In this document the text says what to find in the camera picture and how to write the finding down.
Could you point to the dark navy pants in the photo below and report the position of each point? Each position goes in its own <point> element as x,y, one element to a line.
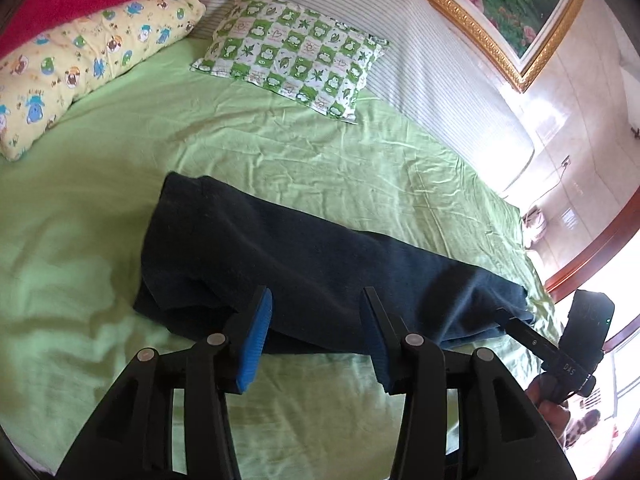
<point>300,260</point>

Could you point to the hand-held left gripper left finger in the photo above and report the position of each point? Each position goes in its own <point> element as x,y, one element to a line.
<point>254,342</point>

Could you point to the pink white bag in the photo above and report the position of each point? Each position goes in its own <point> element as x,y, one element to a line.
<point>535,225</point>

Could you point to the yellow cartoon print pillow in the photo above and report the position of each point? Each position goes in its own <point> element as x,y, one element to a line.
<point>75,60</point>

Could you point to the person's right hand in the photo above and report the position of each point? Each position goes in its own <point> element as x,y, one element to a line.
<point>550,417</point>

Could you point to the green white checked pillow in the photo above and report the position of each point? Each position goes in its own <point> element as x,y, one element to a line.
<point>290,50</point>

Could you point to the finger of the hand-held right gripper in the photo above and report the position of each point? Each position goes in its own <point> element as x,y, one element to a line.
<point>525,335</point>

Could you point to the white striped headboard cushion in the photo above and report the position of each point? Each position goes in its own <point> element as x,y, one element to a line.
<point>425,60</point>

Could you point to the wall socket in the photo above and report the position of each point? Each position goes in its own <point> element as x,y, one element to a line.
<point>565,162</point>

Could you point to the brown wooden door frame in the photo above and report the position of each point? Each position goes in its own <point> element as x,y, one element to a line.
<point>595,255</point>

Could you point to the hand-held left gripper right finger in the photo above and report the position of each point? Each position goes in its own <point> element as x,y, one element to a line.
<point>379,347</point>

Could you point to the green bed sheet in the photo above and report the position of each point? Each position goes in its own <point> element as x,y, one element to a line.
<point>125,210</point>

